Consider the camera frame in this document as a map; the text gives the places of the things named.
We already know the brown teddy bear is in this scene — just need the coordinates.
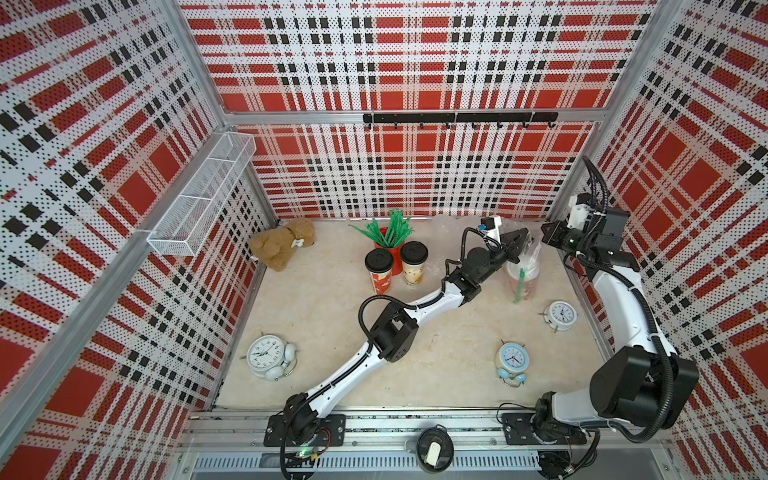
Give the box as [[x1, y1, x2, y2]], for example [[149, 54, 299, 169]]
[[249, 218, 315, 272]]

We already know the single green straw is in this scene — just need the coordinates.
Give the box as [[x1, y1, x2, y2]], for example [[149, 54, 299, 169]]
[[514, 268, 526, 304]]

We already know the red straw holder cup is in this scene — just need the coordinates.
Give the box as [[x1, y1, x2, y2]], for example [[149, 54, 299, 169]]
[[379, 227, 403, 276]]

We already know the white alarm clock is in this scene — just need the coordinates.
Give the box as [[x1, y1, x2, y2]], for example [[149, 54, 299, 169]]
[[245, 335, 298, 382], [542, 300, 578, 333]]

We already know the green straws bundle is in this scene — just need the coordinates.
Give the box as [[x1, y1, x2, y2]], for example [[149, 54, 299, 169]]
[[351, 209, 413, 249]]

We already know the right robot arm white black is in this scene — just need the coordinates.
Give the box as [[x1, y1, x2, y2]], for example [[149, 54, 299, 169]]
[[531, 203, 699, 444]]

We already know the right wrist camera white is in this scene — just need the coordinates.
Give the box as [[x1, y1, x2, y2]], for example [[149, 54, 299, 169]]
[[567, 193, 595, 230]]

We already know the white alarm clock left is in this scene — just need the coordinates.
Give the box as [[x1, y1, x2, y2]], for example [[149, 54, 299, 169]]
[[245, 335, 298, 382]]

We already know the black hook rail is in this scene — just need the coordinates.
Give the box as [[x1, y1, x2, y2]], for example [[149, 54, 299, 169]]
[[362, 111, 559, 126]]

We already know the white wire mesh basket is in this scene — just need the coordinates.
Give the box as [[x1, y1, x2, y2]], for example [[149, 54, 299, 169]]
[[148, 132, 255, 257]]

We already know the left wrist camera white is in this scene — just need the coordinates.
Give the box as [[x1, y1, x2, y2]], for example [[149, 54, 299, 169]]
[[478, 216, 502, 242]]

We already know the white lid milk tea cup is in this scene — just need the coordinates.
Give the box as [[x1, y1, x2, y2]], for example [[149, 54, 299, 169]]
[[507, 259, 540, 303]]

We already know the clear plastic carrier bag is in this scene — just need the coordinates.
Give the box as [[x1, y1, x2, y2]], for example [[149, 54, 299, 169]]
[[506, 227, 541, 303]]

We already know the left black lid red cup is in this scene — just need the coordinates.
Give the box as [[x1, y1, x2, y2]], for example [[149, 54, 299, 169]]
[[364, 248, 394, 295]]

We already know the light blue alarm clock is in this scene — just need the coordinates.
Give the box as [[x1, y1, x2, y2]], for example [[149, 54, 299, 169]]
[[494, 342, 530, 388]]

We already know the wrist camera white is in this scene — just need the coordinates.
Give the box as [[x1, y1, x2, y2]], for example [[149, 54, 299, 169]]
[[478, 216, 502, 242], [567, 193, 595, 230]]

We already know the white alarm clock right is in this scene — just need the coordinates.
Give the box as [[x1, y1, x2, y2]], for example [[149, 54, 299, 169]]
[[542, 300, 578, 333]]

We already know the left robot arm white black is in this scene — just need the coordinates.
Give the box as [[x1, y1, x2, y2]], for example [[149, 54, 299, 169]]
[[264, 227, 529, 447]]

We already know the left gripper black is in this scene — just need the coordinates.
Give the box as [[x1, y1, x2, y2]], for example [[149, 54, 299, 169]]
[[476, 228, 529, 285]]

